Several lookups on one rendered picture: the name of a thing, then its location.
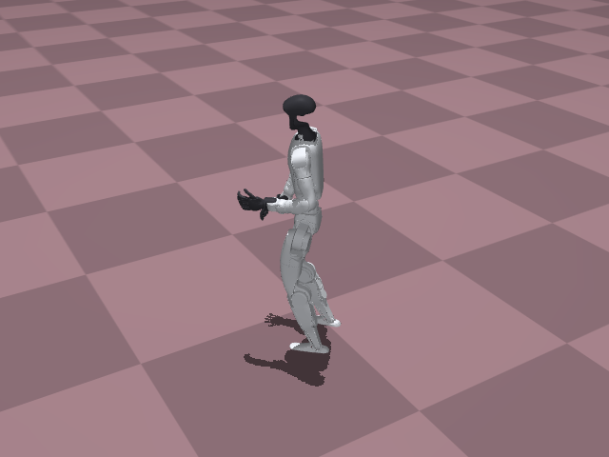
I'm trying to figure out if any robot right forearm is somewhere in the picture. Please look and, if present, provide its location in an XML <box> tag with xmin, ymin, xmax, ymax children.
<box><xmin>280</xmin><ymin>173</ymin><xmax>295</xmax><ymax>200</ymax></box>

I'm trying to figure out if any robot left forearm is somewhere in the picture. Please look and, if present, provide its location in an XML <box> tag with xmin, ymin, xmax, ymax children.
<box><xmin>266</xmin><ymin>197</ymin><xmax>309</xmax><ymax>215</ymax></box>

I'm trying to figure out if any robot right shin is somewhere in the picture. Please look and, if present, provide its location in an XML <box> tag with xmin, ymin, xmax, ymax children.
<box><xmin>299</xmin><ymin>262</ymin><xmax>334</xmax><ymax>323</ymax></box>

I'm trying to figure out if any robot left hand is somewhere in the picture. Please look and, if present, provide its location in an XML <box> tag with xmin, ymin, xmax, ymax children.
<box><xmin>237</xmin><ymin>189</ymin><xmax>277</xmax><ymax>211</ymax></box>

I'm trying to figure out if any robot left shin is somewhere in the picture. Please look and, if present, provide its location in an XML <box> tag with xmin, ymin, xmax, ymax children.
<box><xmin>287</xmin><ymin>291</ymin><xmax>322</xmax><ymax>350</ymax></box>

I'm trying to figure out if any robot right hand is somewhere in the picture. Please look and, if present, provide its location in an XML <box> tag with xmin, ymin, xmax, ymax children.
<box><xmin>260</xmin><ymin>194</ymin><xmax>288</xmax><ymax>221</ymax></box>

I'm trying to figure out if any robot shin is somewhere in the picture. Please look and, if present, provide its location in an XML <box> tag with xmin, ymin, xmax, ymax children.
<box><xmin>287</xmin><ymin>291</ymin><xmax>322</xmax><ymax>350</ymax></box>
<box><xmin>299</xmin><ymin>262</ymin><xmax>334</xmax><ymax>323</ymax></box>

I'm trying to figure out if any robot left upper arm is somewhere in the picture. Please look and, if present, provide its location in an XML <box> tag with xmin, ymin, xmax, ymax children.
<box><xmin>290</xmin><ymin>148</ymin><xmax>318</xmax><ymax>212</ymax></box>

